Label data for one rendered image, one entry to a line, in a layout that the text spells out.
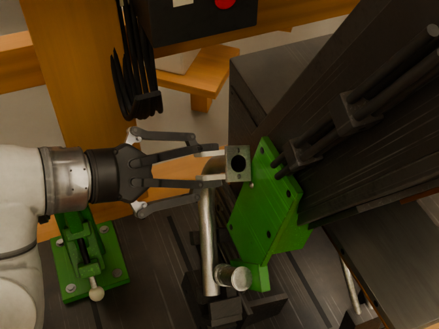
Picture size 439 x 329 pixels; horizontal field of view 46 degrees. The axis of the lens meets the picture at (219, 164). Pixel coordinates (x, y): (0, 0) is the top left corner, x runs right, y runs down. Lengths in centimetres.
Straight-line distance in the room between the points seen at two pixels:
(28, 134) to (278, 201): 210
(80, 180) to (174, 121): 197
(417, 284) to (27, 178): 56
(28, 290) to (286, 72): 55
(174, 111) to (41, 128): 67
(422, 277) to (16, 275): 56
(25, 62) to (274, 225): 53
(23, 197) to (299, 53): 56
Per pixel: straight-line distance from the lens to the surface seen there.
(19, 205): 67
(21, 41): 100
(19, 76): 102
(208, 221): 90
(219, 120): 263
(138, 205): 74
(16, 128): 278
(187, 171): 123
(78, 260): 100
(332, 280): 106
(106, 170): 69
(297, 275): 106
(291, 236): 80
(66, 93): 94
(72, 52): 89
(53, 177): 67
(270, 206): 76
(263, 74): 92
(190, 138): 76
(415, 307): 81
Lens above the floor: 181
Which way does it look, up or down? 48 degrees down
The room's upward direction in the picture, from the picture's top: straight up
